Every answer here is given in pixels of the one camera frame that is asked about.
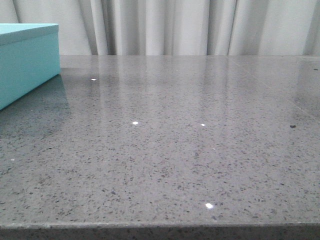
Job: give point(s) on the light blue box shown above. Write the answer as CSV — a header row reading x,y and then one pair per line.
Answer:
x,y
29,56

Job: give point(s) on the grey pleated curtain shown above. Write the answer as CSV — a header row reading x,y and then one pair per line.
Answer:
x,y
175,27

